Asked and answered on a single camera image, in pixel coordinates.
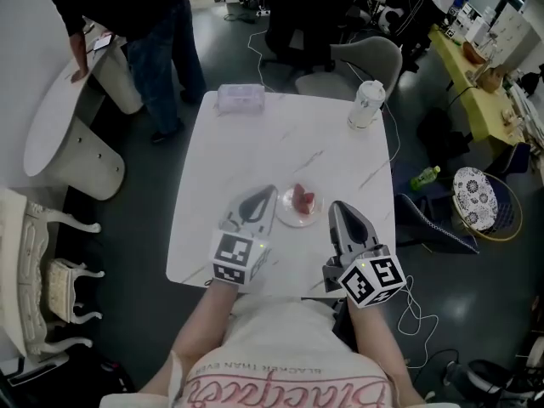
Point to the cream carved stool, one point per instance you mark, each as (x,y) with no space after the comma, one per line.
(59,287)

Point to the navy chair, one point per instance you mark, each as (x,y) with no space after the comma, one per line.
(510,160)

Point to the person's left forearm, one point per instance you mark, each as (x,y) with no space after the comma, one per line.
(200,334)

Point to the person's right forearm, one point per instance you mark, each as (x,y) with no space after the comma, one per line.
(378,342)

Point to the clear plastic wipes packet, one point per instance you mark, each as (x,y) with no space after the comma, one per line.
(240,98)

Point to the patterned round cushion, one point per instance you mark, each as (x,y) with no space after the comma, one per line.
(474,198)

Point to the yellow-green table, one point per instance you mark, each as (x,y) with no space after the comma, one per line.
(480,96)

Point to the white lidded tumbler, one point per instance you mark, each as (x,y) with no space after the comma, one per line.
(365,104)

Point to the white round plate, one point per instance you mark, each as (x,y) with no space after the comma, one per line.
(289,215)

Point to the grey shell chair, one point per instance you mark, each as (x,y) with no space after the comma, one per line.
(365,55)

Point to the dark padded chair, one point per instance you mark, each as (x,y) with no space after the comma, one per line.
(433,228)

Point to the cream carved dressing table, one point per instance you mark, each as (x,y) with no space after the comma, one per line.
(30,245)

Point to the black equipment case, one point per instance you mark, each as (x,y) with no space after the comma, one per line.
(64,381)

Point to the person's white printed shirt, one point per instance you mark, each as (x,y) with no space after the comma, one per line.
(276,347)

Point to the black floor bag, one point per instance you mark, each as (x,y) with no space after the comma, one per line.
(442,138)

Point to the red strawberry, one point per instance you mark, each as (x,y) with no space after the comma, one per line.
(301,188)
(304,207)
(311,196)
(295,198)

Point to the white drawer cabinet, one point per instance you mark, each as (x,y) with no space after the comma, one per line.
(514,32)

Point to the white curved counter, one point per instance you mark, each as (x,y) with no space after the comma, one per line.
(55,113)

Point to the blue chair gold frame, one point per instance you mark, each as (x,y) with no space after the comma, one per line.
(510,215)

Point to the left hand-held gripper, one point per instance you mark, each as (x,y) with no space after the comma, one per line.
(234,253)

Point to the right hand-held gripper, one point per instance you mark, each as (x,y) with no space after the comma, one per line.
(370,279)

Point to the smartphone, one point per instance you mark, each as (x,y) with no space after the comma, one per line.
(103,43)

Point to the green drink bottle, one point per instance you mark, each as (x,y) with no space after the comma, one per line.
(425,177)

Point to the white marble square table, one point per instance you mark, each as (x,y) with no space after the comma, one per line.
(276,151)

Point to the black office chair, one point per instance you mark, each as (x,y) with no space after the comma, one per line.
(297,15)

